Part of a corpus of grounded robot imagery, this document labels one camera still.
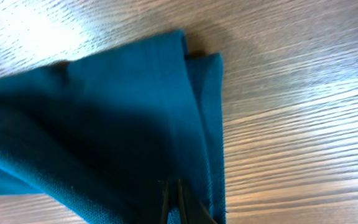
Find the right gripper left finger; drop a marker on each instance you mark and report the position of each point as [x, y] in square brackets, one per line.
[165, 202]

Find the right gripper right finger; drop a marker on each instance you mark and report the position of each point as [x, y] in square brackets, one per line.
[192, 210]

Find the dark blue t-shirt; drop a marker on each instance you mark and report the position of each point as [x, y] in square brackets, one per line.
[101, 133]

